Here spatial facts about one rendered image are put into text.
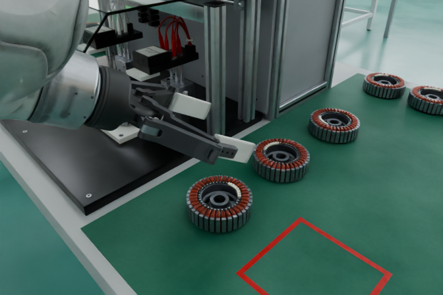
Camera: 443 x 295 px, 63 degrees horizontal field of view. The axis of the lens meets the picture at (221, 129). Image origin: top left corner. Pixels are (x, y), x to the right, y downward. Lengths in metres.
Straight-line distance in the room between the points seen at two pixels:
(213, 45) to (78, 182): 0.36
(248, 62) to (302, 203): 0.31
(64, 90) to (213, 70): 0.38
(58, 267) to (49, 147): 0.87
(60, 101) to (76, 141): 0.44
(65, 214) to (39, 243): 1.07
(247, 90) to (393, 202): 0.37
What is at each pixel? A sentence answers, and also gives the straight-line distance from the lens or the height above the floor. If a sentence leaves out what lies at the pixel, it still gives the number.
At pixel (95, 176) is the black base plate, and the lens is 0.73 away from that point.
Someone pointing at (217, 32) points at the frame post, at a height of 1.00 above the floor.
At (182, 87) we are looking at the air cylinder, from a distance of 0.90.
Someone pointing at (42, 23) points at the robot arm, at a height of 1.15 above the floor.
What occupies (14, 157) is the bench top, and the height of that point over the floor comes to 0.75.
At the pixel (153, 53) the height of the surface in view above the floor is 0.92.
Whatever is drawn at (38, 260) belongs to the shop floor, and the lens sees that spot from 1.70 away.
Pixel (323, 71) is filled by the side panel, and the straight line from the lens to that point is 1.07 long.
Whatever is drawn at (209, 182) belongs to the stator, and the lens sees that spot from 0.65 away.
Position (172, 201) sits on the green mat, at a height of 0.75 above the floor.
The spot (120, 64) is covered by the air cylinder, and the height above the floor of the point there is 0.81.
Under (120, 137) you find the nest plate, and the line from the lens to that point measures 0.80.
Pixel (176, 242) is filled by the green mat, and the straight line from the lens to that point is 0.61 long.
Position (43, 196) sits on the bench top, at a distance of 0.75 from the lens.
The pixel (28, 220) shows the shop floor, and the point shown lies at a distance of 1.89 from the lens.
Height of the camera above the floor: 1.20
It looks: 31 degrees down
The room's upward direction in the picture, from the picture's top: straight up
